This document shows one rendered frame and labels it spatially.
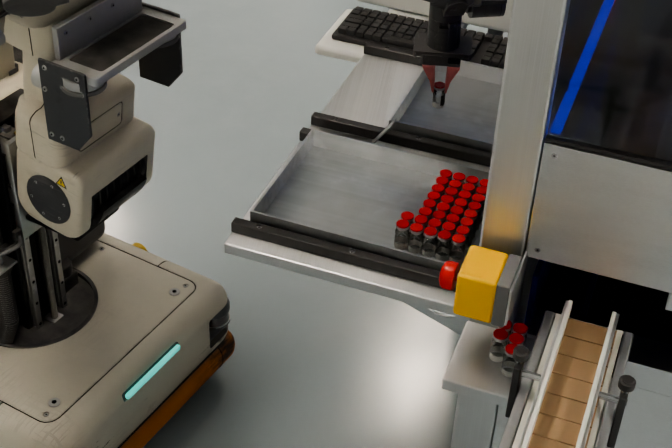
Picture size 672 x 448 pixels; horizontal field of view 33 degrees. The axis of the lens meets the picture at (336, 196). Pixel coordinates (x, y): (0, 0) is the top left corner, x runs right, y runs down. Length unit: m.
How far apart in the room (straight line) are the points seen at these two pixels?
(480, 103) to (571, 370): 0.75
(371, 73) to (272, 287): 0.98
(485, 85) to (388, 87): 0.19
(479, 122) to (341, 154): 0.28
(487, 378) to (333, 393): 1.21
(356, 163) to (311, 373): 0.96
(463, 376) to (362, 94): 0.74
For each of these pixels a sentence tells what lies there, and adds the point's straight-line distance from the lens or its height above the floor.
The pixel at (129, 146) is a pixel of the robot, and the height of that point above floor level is 0.79.
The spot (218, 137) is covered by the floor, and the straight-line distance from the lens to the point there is 3.63.
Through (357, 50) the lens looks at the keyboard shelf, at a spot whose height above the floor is 0.80.
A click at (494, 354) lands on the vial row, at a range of 1.62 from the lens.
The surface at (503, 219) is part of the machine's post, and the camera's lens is 1.56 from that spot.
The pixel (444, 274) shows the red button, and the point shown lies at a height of 1.01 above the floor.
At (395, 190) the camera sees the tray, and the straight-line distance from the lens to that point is 1.91.
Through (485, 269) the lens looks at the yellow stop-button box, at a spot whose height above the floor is 1.03.
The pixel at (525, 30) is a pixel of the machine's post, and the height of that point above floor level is 1.35.
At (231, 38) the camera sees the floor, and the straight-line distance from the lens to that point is 4.18.
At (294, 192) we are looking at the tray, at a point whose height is 0.88.
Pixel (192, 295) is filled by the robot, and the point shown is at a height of 0.28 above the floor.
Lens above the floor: 2.01
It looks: 36 degrees down
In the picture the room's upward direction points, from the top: 2 degrees clockwise
